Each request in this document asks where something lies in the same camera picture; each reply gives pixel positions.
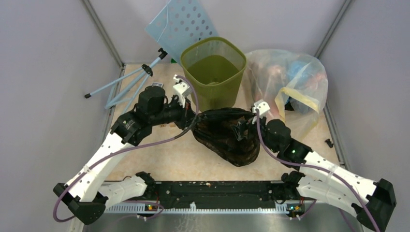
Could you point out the grey slotted cable duct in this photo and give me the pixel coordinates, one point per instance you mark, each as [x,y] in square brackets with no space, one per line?
[141,208]

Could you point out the clear trash bag with waste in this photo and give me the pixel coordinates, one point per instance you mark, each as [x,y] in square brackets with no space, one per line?
[268,70]

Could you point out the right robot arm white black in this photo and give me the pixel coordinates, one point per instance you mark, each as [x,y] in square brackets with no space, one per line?
[371,202]

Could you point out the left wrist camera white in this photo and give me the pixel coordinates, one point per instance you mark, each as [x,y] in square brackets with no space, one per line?
[181,89]

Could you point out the small black clip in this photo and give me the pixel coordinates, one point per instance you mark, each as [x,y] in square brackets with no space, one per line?
[329,143]

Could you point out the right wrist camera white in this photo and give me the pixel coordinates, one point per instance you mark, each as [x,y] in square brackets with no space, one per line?
[262,107]

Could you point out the yellow translucent trash bag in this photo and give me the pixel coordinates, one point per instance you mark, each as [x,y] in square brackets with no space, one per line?
[305,114]

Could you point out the green mesh trash bin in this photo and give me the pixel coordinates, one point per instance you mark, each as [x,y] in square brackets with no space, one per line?
[215,68]

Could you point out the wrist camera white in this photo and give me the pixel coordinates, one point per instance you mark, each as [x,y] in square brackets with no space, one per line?
[181,89]
[262,107]

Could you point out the black trash bag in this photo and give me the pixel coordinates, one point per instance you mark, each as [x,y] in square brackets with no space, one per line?
[218,131]

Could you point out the light blue perforated board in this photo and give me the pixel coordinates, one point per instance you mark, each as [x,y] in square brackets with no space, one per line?
[180,24]

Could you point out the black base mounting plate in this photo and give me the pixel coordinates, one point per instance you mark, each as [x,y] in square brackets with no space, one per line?
[220,194]

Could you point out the deck of playing cards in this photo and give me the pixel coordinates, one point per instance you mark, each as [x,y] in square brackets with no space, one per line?
[156,84]

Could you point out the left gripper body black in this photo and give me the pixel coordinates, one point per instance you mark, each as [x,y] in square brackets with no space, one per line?
[178,114]

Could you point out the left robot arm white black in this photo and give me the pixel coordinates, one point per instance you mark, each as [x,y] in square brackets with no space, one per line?
[86,195]

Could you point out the light blue tripod stand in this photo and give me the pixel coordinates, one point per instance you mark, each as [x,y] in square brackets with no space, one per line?
[145,72]

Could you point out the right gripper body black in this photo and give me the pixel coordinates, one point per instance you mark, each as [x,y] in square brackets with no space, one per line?
[252,125]

